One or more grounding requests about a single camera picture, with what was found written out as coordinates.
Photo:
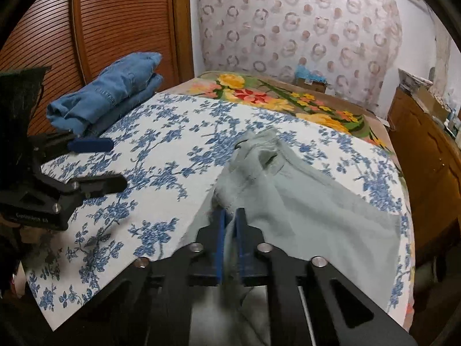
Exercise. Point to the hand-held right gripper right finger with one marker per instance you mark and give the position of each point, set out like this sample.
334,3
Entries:
240,256

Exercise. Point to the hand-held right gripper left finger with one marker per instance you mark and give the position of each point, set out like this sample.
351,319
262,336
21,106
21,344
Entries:
219,248

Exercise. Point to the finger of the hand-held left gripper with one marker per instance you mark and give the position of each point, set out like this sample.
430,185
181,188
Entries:
104,184
92,145

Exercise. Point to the grey-green pants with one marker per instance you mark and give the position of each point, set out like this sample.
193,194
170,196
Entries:
306,223

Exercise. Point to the folded blue jeans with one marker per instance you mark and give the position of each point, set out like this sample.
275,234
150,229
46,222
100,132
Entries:
108,86

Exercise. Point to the wooden louvered wardrobe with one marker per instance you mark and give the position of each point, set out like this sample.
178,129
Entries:
119,18

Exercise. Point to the colourful flower blanket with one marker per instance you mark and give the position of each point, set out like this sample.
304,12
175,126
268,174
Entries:
252,93

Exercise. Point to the brown cardboard box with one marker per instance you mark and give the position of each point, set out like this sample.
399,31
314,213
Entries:
316,87

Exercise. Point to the blue plastic bag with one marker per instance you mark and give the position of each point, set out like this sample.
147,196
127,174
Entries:
306,73

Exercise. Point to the white paper stack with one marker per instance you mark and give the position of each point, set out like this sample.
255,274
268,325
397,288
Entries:
414,79

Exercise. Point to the white lace curtain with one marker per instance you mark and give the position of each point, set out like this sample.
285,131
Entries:
443,65

